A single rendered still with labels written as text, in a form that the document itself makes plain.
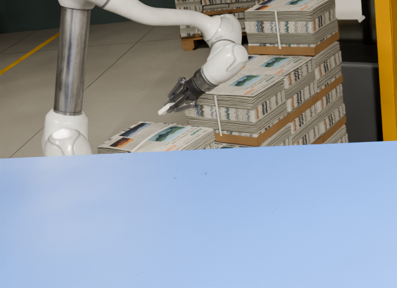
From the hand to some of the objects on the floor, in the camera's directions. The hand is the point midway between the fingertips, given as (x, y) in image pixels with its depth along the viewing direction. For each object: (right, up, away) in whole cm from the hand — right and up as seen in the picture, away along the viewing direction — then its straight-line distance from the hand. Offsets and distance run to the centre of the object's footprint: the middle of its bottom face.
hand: (166, 109), depth 279 cm
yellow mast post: (+128, -48, +153) cm, 205 cm away
